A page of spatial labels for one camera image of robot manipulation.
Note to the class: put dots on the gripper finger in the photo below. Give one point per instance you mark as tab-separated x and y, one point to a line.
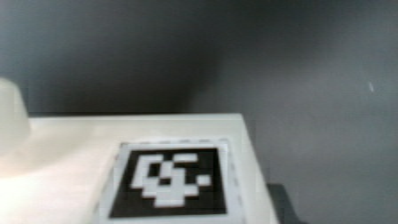
285	210

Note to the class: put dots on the white drawer box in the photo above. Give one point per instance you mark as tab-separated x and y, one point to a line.
127	169

